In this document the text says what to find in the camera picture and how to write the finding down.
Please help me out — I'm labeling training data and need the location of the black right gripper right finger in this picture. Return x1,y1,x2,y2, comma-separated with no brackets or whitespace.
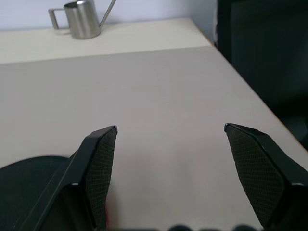
223,123,308,231

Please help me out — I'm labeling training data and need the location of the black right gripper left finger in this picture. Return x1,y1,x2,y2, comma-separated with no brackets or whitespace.
20,125,118,231

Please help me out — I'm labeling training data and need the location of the red black paddle case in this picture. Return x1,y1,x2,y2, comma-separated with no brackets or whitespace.
0,155,112,231

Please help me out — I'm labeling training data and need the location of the steel watering can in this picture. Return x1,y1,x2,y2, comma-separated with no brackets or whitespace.
48,0,118,40

